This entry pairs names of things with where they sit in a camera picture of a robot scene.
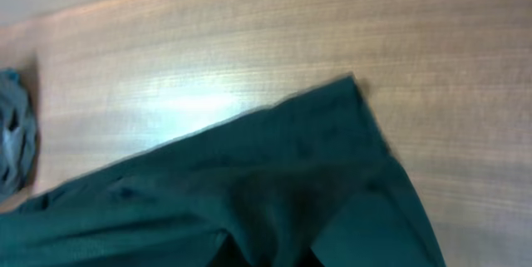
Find black shorts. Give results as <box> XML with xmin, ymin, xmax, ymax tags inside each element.
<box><xmin>1</xmin><ymin>77</ymin><xmax>445</xmax><ymax>266</ymax></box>

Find folded grey shorts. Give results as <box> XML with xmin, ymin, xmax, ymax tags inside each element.
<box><xmin>1</xmin><ymin>68</ymin><xmax>37</xmax><ymax>202</ymax></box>

